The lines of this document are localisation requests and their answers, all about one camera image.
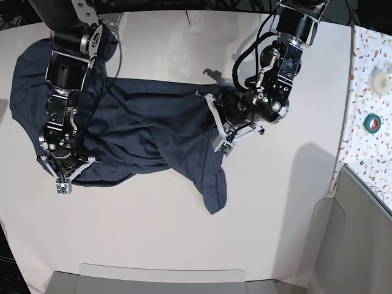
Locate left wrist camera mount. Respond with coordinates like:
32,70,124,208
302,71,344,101
196,90,265,156

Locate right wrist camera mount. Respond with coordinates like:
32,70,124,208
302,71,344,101
37,154,101,195

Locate terrazzo patterned side board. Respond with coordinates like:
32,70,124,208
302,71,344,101
330,26,391,206

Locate dark blue t-shirt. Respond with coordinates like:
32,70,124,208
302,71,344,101
9,24,243,216

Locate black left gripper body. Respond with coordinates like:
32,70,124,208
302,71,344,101
213,91,256,135

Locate green tape roll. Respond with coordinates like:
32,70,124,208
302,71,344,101
363,113,382,134

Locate clear tape spool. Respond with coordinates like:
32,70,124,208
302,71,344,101
368,61,391,96

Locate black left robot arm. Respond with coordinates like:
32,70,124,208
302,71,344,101
212,1,328,141

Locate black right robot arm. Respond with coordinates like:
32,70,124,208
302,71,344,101
30,1,103,184

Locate grey bin front edge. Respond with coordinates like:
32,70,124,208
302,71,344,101
45,263,278,293

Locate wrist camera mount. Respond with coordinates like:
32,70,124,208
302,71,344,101
196,90,265,156
37,154,101,195

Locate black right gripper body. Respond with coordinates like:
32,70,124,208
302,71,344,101
49,148,80,179

